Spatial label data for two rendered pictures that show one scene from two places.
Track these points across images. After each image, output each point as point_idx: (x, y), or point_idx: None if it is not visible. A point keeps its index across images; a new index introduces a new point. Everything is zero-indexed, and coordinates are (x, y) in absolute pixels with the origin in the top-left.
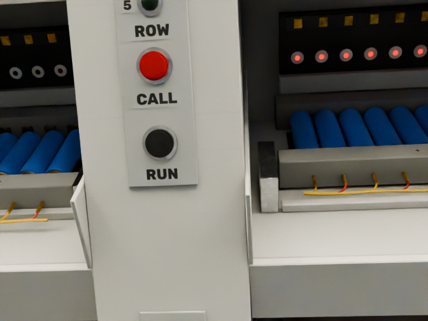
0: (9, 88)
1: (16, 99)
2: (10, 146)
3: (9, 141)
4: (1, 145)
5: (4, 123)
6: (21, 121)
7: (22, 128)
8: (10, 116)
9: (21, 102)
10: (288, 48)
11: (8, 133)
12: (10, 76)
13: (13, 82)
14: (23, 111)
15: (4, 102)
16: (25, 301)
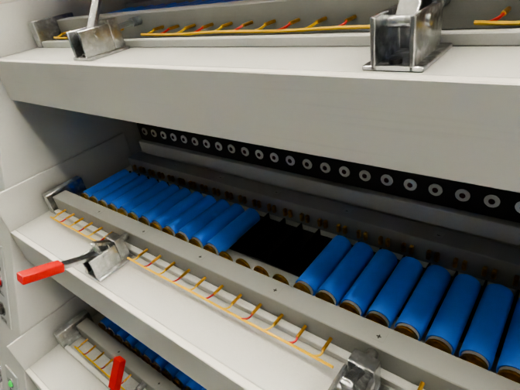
0: (504, 219)
1: (511, 234)
2: (508, 309)
3: (508, 300)
4: (501, 308)
5: (491, 263)
6: (516, 269)
7: (516, 278)
8: (502, 258)
9: (516, 241)
10: None
11: (504, 287)
12: (513, 208)
13: (514, 215)
14: (518, 254)
15: (491, 234)
16: None
